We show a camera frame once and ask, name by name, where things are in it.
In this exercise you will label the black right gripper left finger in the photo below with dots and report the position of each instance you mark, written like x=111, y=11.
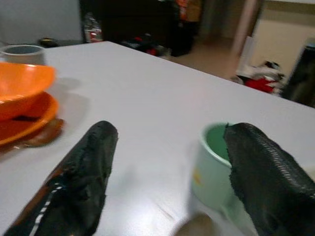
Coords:
x=81, y=177

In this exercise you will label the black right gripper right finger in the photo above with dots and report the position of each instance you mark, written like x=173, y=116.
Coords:
x=268, y=177

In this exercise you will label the brown wooden spoon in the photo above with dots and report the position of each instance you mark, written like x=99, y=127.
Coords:
x=46, y=135

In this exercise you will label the mint green mug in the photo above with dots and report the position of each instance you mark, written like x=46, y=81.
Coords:
x=211, y=177

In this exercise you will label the orange plate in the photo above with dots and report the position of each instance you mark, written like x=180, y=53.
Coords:
x=29, y=118

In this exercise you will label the red and white clothes pile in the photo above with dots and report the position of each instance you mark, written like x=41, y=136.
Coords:
x=261, y=78

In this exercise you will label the black bin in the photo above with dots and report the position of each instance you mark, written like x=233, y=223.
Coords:
x=301, y=73

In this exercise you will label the orange bowl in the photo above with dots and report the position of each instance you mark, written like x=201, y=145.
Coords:
x=22, y=83

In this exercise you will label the grey cup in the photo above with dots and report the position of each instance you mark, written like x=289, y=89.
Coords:
x=23, y=54

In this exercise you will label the small black and yellow object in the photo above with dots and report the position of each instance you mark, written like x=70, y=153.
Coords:
x=49, y=42

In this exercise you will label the black cabinet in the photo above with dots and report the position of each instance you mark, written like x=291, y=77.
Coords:
x=137, y=22

